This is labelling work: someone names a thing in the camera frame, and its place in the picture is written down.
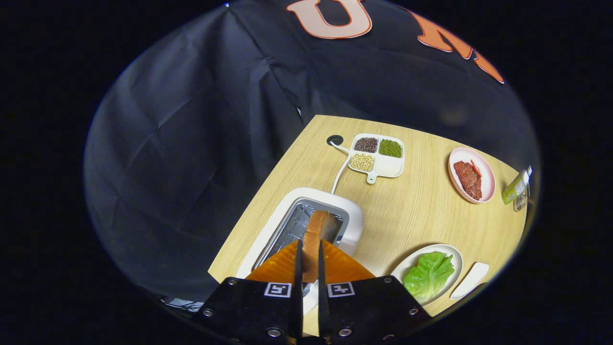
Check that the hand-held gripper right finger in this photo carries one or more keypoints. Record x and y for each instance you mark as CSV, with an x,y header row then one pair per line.
x,y
323,306

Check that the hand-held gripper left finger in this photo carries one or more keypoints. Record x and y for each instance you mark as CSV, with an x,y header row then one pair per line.
x,y
298,306

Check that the brown toasted bread slice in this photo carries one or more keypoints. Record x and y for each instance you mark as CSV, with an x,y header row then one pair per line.
x,y
313,239

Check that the green lettuce leaf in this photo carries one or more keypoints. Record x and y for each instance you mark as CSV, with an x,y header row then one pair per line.
x,y
428,275

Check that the white toaster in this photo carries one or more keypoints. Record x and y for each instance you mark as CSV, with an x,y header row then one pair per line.
x,y
352,220

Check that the round white plate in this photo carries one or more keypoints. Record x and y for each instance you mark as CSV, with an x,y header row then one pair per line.
x,y
457,261

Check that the small white plate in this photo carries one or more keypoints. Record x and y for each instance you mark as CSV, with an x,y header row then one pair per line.
x,y
471,280

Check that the white divided dish with beans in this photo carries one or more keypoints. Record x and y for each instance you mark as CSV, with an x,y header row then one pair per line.
x,y
390,166

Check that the brown meat slice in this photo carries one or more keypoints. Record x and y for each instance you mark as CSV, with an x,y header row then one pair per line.
x,y
475,190
463,173

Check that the black backdrop cloth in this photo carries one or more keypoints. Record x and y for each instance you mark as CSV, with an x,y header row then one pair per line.
x,y
191,143

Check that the pink plate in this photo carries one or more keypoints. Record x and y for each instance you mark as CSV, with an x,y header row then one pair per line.
x,y
486,184

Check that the red food slice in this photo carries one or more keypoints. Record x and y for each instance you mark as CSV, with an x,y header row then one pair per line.
x,y
475,167

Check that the silver green drink bottle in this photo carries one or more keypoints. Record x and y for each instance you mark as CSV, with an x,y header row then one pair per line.
x,y
515,189

